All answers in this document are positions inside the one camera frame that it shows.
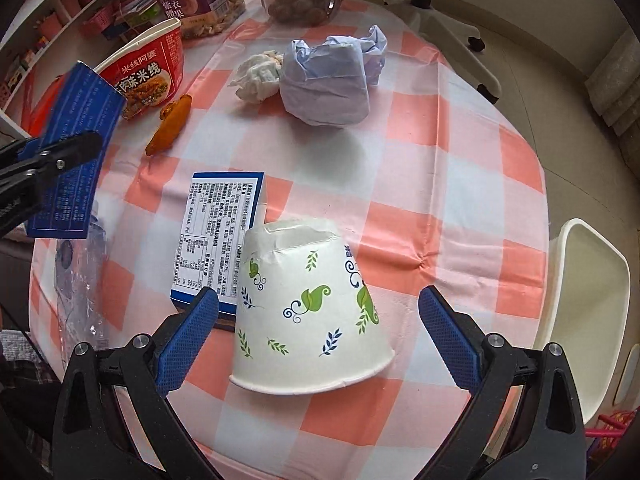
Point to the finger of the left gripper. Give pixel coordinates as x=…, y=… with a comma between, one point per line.
x=26, y=175

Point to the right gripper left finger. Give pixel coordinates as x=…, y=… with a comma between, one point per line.
x=91, y=439

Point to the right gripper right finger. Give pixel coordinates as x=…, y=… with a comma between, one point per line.
x=523, y=420

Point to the blue carton box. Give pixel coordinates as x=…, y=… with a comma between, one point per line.
x=79, y=129

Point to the clear plastic water bottle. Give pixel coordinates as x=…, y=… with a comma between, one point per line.
x=78, y=272

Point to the red instant noodle bowl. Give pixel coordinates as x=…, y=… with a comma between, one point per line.
x=148, y=70

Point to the orange peel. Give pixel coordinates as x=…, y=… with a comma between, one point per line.
x=173, y=118

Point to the blue white milk carton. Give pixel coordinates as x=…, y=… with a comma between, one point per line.
x=220, y=208

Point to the white floral paper cup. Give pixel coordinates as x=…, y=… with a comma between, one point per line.
x=305, y=320

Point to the white tissue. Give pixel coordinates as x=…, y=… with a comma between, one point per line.
x=258, y=78

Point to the bluish paper ball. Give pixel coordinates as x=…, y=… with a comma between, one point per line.
x=328, y=85

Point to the white trash bin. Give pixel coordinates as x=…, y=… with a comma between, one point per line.
x=585, y=308

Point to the white curved bookshelf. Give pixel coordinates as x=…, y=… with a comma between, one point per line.
x=43, y=41

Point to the checkered orange white tablecloth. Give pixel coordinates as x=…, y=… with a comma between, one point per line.
x=434, y=187

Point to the beige right curtain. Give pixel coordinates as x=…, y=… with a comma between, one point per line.
x=613, y=90

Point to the grey office chair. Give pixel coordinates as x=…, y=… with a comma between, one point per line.
x=458, y=41

